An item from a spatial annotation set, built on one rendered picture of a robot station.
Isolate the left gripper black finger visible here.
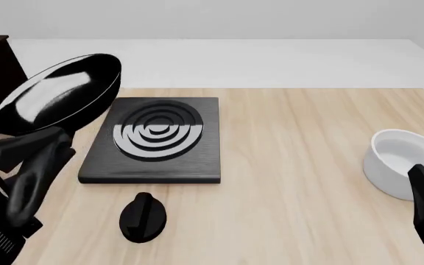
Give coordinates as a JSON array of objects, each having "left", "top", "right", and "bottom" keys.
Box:
[
  {"left": 5, "top": 134, "right": 77, "bottom": 227},
  {"left": 0, "top": 127, "right": 68, "bottom": 174}
]

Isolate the black frying pan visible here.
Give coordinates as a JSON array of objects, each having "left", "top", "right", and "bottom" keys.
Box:
[{"left": 0, "top": 53, "right": 123, "bottom": 137}]

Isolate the white bowl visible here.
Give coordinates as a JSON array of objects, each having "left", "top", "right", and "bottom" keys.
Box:
[{"left": 362, "top": 128, "right": 424, "bottom": 202}]

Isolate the round black stove knob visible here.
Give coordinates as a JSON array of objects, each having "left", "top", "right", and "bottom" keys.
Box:
[{"left": 119, "top": 191, "right": 169, "bottom": 245}]

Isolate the flat black stove plate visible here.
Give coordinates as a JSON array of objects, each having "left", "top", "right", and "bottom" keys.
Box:
[{"left": 78, "top": 96, "right": 222, "bottom": 186}]

